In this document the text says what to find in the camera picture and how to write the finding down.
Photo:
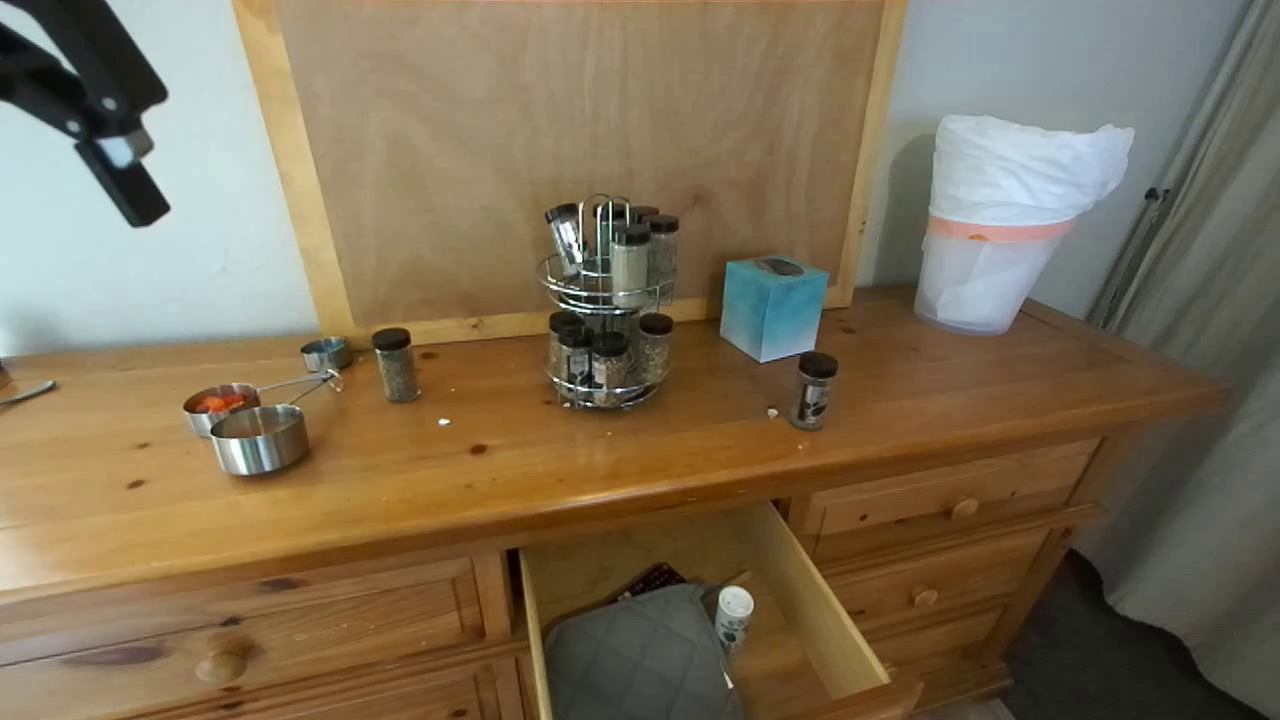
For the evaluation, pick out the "open wooden drawer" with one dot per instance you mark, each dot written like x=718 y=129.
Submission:
x=813 y=603

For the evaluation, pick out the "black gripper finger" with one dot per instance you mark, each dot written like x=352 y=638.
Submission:
x=104 y=65

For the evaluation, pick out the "blue tissue box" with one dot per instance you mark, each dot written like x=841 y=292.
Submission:
x=771 y=315

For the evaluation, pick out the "grey quilted pad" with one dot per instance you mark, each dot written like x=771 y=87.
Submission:
x=643 y=661

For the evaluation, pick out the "framed plywood board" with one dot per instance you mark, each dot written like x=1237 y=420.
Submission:
x=464 y=134

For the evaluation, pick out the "round wooden drawer knob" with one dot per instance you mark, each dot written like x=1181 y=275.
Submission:
x=224 y=657
x=927 y=599
x=962 y=508

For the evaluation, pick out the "white plastic trash bin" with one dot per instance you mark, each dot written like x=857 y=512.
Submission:
x=980 y=284

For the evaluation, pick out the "grey curtain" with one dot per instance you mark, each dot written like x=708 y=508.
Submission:
x=1224 y=467

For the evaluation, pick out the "closed wooden drawer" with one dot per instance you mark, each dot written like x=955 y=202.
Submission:
x=1040 y=482
x=401 y=695
x=1001 y=565
x=335 y=620

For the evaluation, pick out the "black-capped glass spice jar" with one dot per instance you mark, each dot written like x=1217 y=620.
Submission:
x=608 y=367
x=566 y=351
x=643 y=212
x=631 y=267
x=393 y=370
x=664 y=253
x=816 y=393
x=653 y=347

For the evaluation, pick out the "large steel measuring cup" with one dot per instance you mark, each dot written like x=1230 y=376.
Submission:
x=260 y=446

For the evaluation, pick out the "steel cup with orange contents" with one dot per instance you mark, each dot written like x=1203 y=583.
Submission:
x=193 y=418

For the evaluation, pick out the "small steel measuring cup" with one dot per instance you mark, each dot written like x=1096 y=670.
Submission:
x=325 y=352

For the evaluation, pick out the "wooden dresser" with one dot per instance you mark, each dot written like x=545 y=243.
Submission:
x=535 y=467

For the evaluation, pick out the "small pale bead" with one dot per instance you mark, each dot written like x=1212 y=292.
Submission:
x=771 y=413

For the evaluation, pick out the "small white bottle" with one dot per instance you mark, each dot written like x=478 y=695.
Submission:
x=732 y=616

